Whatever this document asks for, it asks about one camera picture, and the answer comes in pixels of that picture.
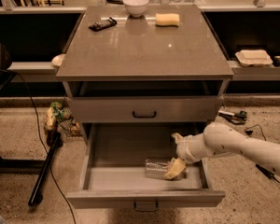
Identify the closed grey upper drawer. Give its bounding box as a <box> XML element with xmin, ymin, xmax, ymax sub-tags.
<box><xmin>68</xmin><ymin>97</ymin><xmax>223</xmax><ymax>123</ymax></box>

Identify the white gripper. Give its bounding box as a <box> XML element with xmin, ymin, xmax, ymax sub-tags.
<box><xmin>163</xmin><ymin>133</ymin><xmax>205</xmax><ymax>180</ymax></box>

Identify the clear plastic water bottle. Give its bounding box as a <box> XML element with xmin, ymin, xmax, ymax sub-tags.
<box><xmin>145</xmin><ymin>158</ymin><xmax>188</xmax><ymax>180</ymax></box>

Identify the yellow sponge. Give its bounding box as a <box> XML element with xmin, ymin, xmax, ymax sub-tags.
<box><xmin>155</xmin><ymin>13</ymin><xmax>179</xmax><ymax>26</ymax></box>

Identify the wire basket with toys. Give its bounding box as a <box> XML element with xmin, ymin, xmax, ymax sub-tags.
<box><xmin>44</xmin><ymin>102</ymin><xmax>81</xmax><ymax>137</ymax></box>

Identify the black remote control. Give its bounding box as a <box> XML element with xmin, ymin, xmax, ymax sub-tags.
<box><xmin>89</xmin><ymin>17</ymin><xmax>117</xmax><ymax>32</ymax></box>

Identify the black metal pole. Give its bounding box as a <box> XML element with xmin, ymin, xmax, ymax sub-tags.
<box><xmin>28</xmin><ymin>132</ymin><xmax>63</xmax><ymax>207</ymax></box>

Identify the black power adapter with cable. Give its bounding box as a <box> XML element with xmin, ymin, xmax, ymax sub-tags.
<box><xmin>245</xmin><ymin>124</ymin><xmax>280</xmax><ymax>184</ymax></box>

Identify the white bowl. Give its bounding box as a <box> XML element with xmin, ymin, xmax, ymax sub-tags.
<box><xmin>123</xmin><ymin>0</ymin><xmax>149</xmax><ymax>17</ymax></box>

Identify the yellow black tape measure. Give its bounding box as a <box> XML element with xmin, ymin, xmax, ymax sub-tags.
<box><xmin>273</xmin><ymin>56</ymin><xmax>280</xmax><ymax>67</ymax></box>

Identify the black cable on floor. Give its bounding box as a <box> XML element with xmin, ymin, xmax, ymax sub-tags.
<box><xmin>14</xmin><ymin>72</ymin><xmax>77</xmax><ymax>224</ymax></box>

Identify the open grey bottom drawer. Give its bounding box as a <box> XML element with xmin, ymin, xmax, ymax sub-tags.
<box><xmin>67</xmin><ymin>123</ymin><xmax>225</xmax><ymax>212</ymax></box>

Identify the grey drawer cabinet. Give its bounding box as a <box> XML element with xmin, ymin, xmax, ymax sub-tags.
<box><xmin>55</xmin><ymin>4</ymin><xmax>234</xmax><ymax>142</ymax></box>

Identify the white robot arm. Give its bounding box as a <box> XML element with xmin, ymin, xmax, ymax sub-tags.
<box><xmin>163</xmin><ymin>122</ymin><xmax>280</xmax><ymax>179</ymax></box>

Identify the white plate behind cabinet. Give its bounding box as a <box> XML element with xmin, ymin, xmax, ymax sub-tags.
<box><xmin>51</xmin><ymin>54</ymin><xmax>65</xmax><ymax>67</ymax></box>

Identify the white foam food container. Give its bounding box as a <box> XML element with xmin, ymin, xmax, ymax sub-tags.
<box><xmin>235</xmin><ymin>49</ymin><xmax>273</xmax><ymax>67</ymax></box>

